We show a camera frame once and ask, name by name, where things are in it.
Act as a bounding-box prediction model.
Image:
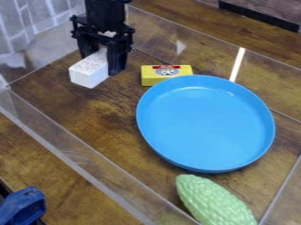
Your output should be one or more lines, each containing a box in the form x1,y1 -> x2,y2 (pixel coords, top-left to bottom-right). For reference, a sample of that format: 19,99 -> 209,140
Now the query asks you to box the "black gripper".
70,0 -> 135,76

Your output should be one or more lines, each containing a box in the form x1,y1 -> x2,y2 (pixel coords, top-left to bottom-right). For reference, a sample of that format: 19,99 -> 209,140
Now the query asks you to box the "white speckled foam block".
69,47 -> 110,89

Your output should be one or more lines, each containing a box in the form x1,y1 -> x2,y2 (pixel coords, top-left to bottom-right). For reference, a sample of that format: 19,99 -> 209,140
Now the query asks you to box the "blue round tray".
137,76 -> 276,173

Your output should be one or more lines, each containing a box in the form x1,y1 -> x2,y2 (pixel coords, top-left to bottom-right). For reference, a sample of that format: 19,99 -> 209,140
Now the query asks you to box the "yellow rectangular box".
141,65 -> 193,87

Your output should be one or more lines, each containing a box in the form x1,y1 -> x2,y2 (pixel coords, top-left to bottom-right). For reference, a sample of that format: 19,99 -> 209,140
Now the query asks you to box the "white grid curtain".
0,0 -> 85,58

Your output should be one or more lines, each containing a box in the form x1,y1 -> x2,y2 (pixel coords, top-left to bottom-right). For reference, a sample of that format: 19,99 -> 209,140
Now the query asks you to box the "green bitter gourd toy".
177,174 -> 257,225

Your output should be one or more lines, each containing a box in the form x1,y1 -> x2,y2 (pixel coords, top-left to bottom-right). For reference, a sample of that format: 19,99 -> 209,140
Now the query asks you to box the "clear acrylic enclosure wall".
0,0 -> 301,225

